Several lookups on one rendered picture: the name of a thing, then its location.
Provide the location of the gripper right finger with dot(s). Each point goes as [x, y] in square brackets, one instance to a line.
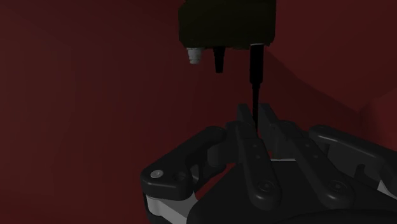
[310, 155]

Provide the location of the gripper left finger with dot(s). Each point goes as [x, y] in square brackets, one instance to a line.
[257, 161]

